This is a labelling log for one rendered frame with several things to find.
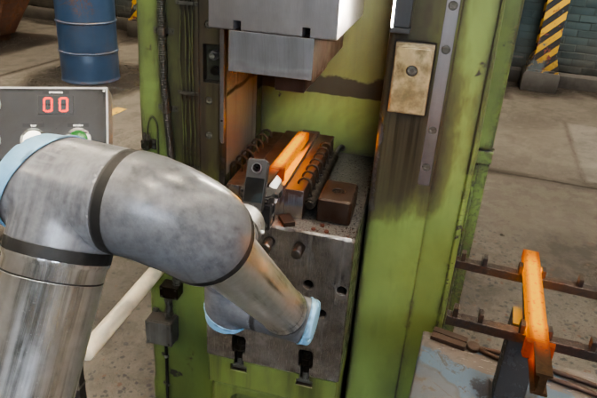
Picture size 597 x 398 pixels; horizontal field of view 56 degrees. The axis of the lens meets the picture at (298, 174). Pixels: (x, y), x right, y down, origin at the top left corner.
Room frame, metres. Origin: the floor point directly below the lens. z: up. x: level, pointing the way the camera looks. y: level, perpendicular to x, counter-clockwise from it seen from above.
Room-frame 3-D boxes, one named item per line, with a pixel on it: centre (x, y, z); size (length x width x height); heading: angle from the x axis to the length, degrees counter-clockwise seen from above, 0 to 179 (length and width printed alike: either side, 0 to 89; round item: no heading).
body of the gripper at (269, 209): (1.10, 0.09, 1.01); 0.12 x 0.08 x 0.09; 168
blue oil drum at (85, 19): (5.67, 2.20, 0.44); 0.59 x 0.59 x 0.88
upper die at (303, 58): (1.48, 0.04, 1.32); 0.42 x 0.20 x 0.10; 168
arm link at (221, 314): (0.93, 0.12, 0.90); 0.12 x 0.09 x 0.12; 72
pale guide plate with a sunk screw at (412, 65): (1.33, -0.25, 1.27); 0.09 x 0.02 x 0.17; 78
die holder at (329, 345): (1.48, -0.02, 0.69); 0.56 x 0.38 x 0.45; 168
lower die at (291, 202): (1.48, 0.04, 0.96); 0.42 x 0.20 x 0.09; 168
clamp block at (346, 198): (1.29, -0.11, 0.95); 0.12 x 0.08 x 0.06; 168
